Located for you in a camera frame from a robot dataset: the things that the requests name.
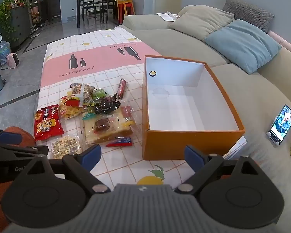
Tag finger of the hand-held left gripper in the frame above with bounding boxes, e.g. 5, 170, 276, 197
0, 144, 49, 162
0, 127, 23, 146

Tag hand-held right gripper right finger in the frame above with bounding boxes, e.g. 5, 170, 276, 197
176, 145, 261, 195

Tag red plastic stool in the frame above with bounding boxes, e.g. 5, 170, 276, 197
116, 1, 127, 25
122, 0, 136, 16

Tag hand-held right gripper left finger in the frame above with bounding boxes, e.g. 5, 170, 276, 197
22, 144, 111, 195

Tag white phone stand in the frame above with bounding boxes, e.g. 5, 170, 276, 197
266, 118, 282, 147

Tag beige cushion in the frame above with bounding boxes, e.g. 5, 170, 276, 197
168, 5, 235, 41

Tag grey cushion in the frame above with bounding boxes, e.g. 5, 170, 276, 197
222, 0, 275, 33

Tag beige sofa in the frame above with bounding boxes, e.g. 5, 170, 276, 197
116, 5, 291, 224

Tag clear nut cracker packet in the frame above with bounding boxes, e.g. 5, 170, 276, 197
51, 136, 82, 159

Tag red blue triangular packet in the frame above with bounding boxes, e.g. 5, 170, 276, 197
105, 137, 133, 148

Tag large red snack packet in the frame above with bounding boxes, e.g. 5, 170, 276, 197
34, 104, 64, 142

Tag pink sausage stick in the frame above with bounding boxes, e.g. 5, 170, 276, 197
117, 78, 126, 99

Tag white papers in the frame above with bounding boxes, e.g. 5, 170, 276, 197
156, 11, 181, 22

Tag dark grey cabinet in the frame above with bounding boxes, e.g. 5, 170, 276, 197
11, 5, 31, 52

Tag dark shiny snack packet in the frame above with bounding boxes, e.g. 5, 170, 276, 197
93, 93, 122, 114

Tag clear bread slice packet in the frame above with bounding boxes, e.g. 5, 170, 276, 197
82, 105, 137, 145

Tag small brown cake packet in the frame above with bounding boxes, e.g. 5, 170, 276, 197
93, 118, 112, 133

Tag pink bolster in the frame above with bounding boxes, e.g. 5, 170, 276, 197
268, 30, 291, 61

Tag blue water jug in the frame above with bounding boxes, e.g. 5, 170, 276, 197
0, 41, 11, 65

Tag dark wooden door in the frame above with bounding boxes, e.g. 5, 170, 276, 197
42, 0, 61, 20

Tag green snack packet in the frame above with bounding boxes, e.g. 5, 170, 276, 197
91, 89, 109, 102

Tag smartphone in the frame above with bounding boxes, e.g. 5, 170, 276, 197
270, 105, 291, 142

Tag yellow waffle snack packet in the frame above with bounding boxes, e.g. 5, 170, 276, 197
59, 91, 88, 120

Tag green leafy houseplant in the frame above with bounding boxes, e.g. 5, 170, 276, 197
0, 0, 30, 42

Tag pink white printed tablecloth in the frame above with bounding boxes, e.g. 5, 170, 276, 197
37, 25, 248, 195

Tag black dining chair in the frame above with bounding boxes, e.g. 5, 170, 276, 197
81, 0, 98, 21
99, 0, 117, 23

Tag orange cardboard box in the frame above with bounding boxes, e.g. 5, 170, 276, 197
142, 55, 245, 161

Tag shoe rack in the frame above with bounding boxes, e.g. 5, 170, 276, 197
29, 1, 44, 31

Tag pink small heater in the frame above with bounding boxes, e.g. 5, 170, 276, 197
7, 53, 20, 68

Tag blue cushion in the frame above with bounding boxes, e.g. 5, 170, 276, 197
205, 19, 282, 75

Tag brown striped snack packet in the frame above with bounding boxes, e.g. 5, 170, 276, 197
70, 83, 96, 107

